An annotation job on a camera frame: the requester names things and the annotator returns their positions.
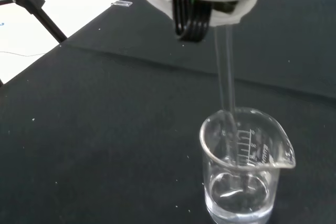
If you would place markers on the clear glass beaker with water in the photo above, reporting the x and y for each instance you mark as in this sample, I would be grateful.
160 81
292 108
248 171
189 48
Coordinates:
236 205

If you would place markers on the clear plastic cloth clip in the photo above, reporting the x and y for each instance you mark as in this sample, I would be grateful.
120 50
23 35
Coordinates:
121 3

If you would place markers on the black bench cloth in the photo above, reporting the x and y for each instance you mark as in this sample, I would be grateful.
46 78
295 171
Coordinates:
105 129

